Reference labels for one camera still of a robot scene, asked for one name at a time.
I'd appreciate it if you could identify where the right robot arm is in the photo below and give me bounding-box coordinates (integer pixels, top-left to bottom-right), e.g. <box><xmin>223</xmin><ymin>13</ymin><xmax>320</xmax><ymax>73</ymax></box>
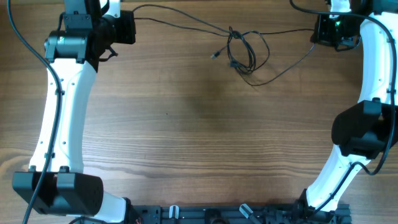
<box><xmin>304</xmin><ymin>1</ymin><xmax>397</xmax><ymax>215</ymax></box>

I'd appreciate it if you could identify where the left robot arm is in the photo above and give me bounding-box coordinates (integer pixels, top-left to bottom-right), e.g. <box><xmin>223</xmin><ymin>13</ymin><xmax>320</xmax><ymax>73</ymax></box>
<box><xmin>12</xmin><ymin>0</ymin><xmax>141</xmax><ymax>223</ymax></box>

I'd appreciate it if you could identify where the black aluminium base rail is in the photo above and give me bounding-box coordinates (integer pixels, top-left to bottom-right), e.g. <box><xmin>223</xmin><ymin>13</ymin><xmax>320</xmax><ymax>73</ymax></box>
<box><xmin>132</xmin><ymin>203</ymin><xmax>352</xmax><ymax>224</ymax></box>

